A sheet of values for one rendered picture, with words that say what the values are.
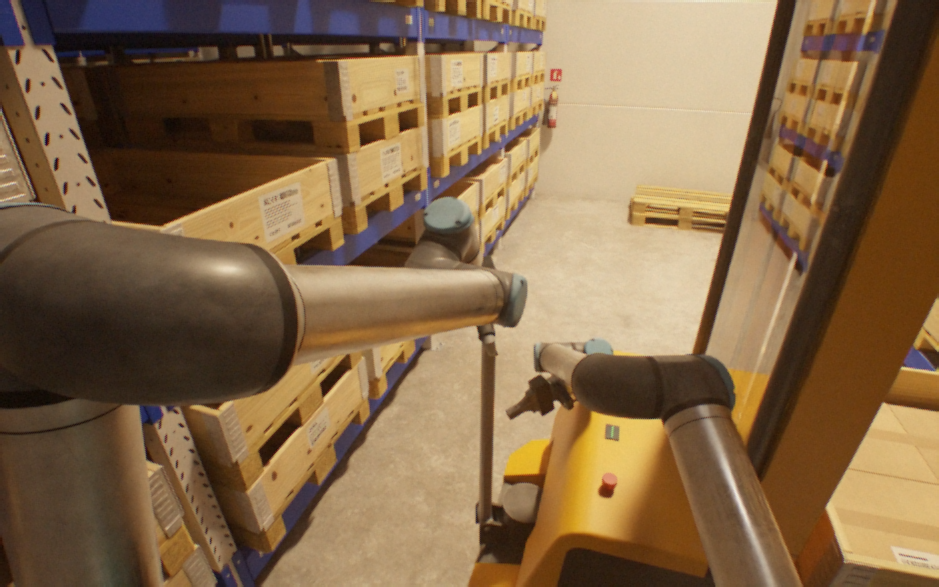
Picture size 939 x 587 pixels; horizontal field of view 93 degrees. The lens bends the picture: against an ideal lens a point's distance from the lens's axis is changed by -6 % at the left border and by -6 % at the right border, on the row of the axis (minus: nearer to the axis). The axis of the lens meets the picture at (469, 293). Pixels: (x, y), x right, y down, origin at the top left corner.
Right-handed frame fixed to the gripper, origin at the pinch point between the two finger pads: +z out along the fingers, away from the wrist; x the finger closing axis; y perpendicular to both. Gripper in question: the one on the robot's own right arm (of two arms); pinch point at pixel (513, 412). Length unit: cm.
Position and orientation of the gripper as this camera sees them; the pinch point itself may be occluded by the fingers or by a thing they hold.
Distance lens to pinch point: 152.6
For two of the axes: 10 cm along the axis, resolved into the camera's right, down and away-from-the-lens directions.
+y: -4.3, -4.2, 8.0
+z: -8.7, 4.4, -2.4
